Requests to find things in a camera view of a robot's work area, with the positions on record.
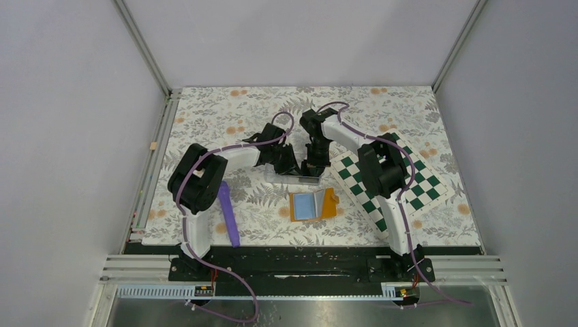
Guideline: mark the black credit card stack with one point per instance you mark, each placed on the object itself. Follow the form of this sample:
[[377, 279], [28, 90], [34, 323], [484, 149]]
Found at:
[[309, 180]]

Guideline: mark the floral patterned table mat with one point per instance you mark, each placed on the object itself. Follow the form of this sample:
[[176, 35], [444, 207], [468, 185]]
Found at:
[[216, 117]]

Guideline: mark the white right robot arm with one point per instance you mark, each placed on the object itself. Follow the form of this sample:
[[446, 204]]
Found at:
[[381, 164]]

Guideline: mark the left aluminium frame post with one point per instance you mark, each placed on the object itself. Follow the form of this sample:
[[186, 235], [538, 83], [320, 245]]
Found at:
[[142, 46]]

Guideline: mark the purple marker pen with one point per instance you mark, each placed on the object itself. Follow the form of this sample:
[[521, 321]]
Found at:
[[228, 214]]

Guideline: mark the aluminium frame post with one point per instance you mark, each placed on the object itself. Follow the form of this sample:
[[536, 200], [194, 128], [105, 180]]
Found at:
[[142, 46], [466, 30]]

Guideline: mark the clear acrylic card box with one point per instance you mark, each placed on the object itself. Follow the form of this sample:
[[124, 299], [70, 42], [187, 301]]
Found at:
[[271, 177]]

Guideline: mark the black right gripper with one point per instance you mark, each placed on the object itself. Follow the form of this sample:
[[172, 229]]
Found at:
[[317, 166]]

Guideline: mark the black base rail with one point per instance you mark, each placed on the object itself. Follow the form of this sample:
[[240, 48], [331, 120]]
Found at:
[[297, 271]]

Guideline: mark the orange leather card holder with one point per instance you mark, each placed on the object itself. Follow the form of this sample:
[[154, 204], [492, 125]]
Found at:
[[313, 206]]

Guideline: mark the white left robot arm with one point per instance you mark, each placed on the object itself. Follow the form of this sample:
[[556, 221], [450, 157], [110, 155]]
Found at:
[[195, 183]]

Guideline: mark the green white chessboard mat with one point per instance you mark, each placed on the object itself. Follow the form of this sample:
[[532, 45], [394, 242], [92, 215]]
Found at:
[[426, 191]]

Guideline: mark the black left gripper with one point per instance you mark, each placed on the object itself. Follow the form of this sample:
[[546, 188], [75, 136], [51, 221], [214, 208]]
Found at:
[[292, 167]]

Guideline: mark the right aluminium frame post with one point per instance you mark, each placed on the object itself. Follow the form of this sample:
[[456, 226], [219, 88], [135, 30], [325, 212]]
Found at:
[[466, 30]]

